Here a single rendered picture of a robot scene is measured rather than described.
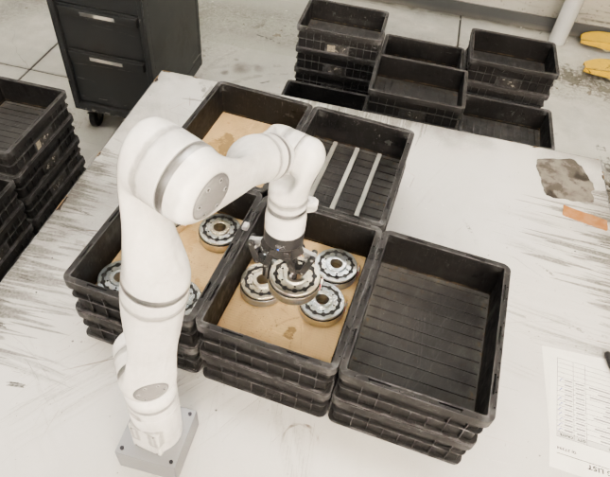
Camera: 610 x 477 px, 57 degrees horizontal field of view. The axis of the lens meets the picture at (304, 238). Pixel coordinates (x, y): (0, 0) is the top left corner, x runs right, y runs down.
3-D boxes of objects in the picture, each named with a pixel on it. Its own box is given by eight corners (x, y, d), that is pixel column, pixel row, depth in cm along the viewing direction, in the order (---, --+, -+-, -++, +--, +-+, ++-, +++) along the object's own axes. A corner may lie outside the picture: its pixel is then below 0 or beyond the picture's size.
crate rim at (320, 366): (335, 378, 108) (337, 372, 106) (193, 329, 113) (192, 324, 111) (382, 235, 134) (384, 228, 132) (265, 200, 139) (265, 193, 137)
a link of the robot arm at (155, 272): (104, 129, 56) (102, 284, 74) (177, 177, 54) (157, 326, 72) (166, 97, 63) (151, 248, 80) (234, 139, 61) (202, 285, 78)
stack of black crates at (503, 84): (521, 119, 301) (555, 43, 268) (522, 154, 281) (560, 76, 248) (446, 105, 305) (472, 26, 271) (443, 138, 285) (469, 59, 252)
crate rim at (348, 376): (490, 431, 104) (495, 425, 102) (335, 379, 108) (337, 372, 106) (508, 272, 129) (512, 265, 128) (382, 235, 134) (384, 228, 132)
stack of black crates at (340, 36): (374, 90, 309) (390, 11, 276) (365, 122, 289) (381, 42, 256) (304, 76, 313) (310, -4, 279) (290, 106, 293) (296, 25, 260)
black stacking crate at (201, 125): (263, 225, 146) (264, 194, 138) (160, 194, 151) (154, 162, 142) (310, 137, 172) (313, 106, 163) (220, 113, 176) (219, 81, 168)
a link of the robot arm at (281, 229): (319, 204, 107) (322, 180, 102) (304, 246, 99) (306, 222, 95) (272, 192, 108) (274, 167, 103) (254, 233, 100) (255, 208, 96)
